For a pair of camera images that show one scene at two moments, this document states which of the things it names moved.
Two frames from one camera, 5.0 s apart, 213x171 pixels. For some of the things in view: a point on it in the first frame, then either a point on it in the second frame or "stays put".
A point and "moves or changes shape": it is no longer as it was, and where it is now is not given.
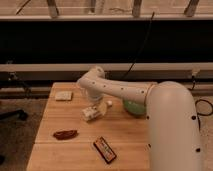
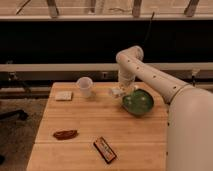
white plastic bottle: x=89 y=113 moves or changes shape
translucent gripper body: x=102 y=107 -> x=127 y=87
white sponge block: x=63 y=95 stays put
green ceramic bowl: x=135 y=108 stays put
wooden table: x=74 y=133 stays put
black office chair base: x=20 y=114 stays put
